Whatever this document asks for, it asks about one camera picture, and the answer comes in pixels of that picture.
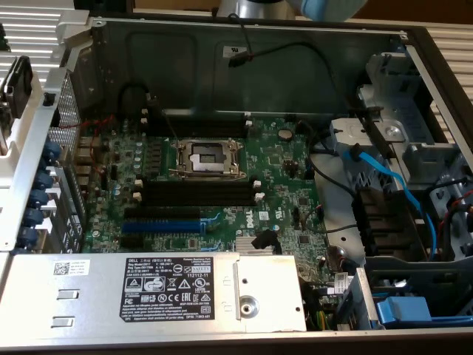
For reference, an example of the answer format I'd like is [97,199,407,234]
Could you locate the blue expansion slot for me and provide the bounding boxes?
[120,218,208,234]

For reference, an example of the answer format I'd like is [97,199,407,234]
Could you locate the white parts rack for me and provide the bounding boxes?
[0,68,47,252]

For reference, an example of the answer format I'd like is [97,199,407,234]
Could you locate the thin red wire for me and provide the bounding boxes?
[58,113,116,175]

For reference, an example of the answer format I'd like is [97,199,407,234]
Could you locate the blue plastic latch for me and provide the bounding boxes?
[375,295,433,328]

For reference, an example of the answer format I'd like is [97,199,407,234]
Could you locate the blue card retention clip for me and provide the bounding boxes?
[20,226,39,244]
[39,166,55,189]
[25,207,44,226]
[42,142,62,165]
[31,188,50,207]

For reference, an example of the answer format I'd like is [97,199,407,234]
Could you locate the black looped wire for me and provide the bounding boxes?
[117,83,151,119]

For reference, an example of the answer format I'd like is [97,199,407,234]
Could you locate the silver chipset heatsink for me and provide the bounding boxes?
[235,236,280,255]

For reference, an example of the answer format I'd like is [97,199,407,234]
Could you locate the short black expansion slot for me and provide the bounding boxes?
[120,234,146,250]

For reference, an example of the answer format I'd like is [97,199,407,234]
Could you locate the CPU socket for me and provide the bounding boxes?
[169,137,251,183]

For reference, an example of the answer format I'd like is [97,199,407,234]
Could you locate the black hard disk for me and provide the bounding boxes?
[1,55,35,120]

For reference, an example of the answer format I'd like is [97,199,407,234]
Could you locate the metal disk bay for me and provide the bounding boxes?
[356,50,473,208]

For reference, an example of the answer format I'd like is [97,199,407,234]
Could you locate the blue SATA wire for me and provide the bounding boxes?
[340,146,440,262]

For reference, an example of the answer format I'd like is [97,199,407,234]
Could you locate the long black expansion slot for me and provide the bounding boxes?
[123,206,203,220]

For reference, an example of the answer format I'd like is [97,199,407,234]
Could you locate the open PC case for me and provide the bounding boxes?
[0,7,473,351]

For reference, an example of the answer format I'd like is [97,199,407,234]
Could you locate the yellow green power wires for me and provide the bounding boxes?
[308,309,333,331]

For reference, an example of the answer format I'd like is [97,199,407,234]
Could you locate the green motherboard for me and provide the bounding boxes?
[75,114,365,293]

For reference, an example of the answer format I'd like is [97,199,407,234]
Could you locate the black wire with connector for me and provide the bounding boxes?
[225,13,337,115]

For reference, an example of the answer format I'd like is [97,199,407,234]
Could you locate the red and black wires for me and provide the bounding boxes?
[428,176,473,237]

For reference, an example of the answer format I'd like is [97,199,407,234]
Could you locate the silver metal drive bracket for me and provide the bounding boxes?
[330,117,407,156]

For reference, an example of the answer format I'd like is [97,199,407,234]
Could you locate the black wire connector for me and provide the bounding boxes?
[251,229,279,253]

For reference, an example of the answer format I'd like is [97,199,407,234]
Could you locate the silver power supply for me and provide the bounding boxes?
[0,252,308,343]

